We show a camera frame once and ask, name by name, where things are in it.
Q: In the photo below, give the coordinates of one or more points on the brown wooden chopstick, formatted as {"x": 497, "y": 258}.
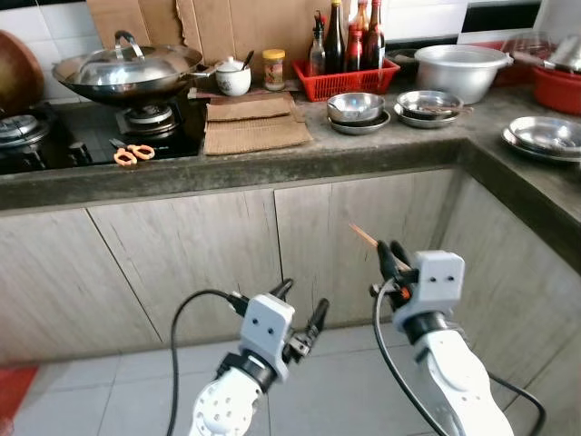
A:
{"x": 440, "y": 110}
{"x": 363, "y": 234}

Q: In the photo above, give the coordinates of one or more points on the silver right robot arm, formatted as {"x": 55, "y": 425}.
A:
{"x": 454, "y": 381}

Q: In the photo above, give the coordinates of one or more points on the grey wood cabinet door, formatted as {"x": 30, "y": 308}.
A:
{"x": 182, "y": 245}
{"x": 327, "y": 254}
{"x": 517, "y": 300}
{"x": 64, "y": 291}

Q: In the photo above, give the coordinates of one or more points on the corrugated cardboard sheet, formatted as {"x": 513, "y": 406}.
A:
{"x": 254, "y": 136}
{"x": 250, "y": 109}

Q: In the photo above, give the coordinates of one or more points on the steel bowl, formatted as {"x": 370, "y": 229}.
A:
{"x": 427, "y": 98}
{"x": 549, "y": 132}
{"x": 354, "y": 104}

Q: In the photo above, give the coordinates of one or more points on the red plastic basket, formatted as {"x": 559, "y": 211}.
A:
{"x": 345, "y": 86}

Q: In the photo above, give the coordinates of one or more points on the aluminium pot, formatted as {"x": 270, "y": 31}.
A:
{"x": 458, "y": 82}

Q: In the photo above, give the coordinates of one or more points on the white ceramic seasoning jar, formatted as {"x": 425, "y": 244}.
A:
{"x": 233, "y": 80}

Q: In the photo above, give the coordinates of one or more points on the red label sauce bottle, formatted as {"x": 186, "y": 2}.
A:
{"x": 355, "y": 45}

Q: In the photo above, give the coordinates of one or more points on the red plastic basin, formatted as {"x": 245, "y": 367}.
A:
{"x": 522, "y": 74}
{"x": 558, "y": 91}

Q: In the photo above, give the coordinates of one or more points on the yellow lid spice jar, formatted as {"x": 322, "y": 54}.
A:
{"x": 273, "y": 73}

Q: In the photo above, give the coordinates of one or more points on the dark sauce bottle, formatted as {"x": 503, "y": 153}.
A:
{"x": 335, "y": 41}
{"x": 374, "y": 41}

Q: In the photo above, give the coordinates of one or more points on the clear glass bottle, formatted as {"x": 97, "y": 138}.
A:
{"x": 318, "y": 54}

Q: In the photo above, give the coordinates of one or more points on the small dark spoon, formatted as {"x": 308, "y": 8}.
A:
{"x": 247, "y": 58}

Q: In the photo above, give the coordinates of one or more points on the black gas stove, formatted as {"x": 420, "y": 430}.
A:
{"x": 82, "y": 141}

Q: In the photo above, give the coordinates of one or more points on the steel dome lid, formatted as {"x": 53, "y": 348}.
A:
{"x": 567, "y": 54}

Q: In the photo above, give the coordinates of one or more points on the steel wok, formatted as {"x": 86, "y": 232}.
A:
{"x": 109, "y": 91}

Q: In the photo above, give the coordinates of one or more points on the glass wok lid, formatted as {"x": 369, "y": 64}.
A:
{"x": 136, "y": 65}

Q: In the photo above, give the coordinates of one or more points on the red floor mat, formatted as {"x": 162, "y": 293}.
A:
{"x": 14, "y": 391}

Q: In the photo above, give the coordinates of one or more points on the brown round wooden board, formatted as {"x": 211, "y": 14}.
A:
{"x": 16, "y": 77}

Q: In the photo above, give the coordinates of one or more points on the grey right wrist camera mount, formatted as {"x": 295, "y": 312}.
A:
{"x": 436, "y": 282}

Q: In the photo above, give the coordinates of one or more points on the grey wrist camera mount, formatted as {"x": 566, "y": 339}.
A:
{"x": 436, "y": 282}
{"x": 265, "y": 327}

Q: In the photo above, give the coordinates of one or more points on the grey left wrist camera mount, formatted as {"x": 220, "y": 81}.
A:
{"x": 265, "y": 327}

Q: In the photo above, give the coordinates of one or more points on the torn cardboard wall panel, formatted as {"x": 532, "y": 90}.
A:
{"x": 127, "y": 18}
{"x": 254, "y": 23}

